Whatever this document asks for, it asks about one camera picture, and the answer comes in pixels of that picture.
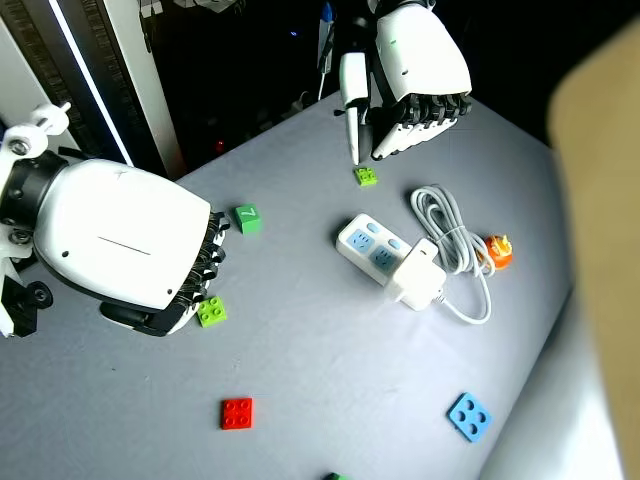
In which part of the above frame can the white power strip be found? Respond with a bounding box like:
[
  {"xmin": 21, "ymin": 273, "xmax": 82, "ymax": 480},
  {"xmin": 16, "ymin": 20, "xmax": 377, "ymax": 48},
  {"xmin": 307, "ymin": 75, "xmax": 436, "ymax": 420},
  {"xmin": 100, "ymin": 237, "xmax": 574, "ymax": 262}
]
[{"xmin": 335, "ymin": 213, "xmax": 446, "ymax": 312}]

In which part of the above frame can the white power adapter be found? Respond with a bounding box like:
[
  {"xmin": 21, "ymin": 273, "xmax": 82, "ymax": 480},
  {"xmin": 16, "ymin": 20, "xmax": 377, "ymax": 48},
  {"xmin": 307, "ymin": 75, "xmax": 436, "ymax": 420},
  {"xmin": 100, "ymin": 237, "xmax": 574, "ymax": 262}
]
[{"xmin": 382, "ymin": 237, "xmax": 448, "ymax": 307}]

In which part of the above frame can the beige blurred panel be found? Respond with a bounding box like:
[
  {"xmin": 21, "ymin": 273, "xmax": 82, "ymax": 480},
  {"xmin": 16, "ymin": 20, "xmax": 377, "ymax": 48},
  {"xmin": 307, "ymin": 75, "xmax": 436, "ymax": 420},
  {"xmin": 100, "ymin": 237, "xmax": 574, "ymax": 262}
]
[{"xmin": 548, "ymin": 14, "xmax": 640, "ymax": 480}]

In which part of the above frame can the green cube with seven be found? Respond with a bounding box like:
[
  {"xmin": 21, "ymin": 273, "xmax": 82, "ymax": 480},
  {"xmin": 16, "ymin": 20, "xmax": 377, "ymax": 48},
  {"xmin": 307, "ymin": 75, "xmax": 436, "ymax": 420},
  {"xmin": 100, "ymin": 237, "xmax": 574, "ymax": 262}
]
[{"xmin": 233, "ymin": 203, "xmax": 263, "ymax": 235}]

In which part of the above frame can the white pillar with black strips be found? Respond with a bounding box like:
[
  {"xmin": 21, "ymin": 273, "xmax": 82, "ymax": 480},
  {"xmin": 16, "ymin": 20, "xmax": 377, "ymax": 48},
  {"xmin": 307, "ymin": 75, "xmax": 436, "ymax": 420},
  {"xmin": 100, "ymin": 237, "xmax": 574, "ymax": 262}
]
[{"xmin": 0, "ymin": 0, "xmax": 187, "ymax": 180}]

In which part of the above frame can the blue block with four holes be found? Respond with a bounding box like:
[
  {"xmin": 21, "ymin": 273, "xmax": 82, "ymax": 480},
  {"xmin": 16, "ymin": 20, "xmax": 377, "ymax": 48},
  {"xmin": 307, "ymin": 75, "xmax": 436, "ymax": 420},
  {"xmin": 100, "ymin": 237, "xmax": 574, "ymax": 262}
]
[{"xmin": 446, "ymin": 392, "xmax": 494, "ymax": 444}]

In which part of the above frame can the red toy brick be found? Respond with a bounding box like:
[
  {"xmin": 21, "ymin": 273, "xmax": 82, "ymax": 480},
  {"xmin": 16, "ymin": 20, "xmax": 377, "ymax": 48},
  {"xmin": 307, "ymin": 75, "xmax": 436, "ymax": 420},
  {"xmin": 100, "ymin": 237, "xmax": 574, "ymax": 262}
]
[{"xmin": 219, "ymin": 397, "xmax": 254, "ymax": 431}]

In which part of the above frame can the grey table cloth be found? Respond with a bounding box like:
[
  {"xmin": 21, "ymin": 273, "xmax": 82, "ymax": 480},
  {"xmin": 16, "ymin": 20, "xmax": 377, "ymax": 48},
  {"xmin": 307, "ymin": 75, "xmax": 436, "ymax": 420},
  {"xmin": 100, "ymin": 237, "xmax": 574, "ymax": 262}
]
[{"xmin": 0, "ymin": 89, "xmax": 576, "ymax": 480}]

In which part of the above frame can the grey power strip cable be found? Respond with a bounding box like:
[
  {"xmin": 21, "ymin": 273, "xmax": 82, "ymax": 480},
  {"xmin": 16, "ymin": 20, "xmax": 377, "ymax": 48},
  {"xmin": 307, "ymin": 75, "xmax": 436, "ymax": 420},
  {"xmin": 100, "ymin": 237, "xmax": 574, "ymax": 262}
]
[{"xmin": 409, "ymin": 184, "xmax": 497, "ymax": 325}]

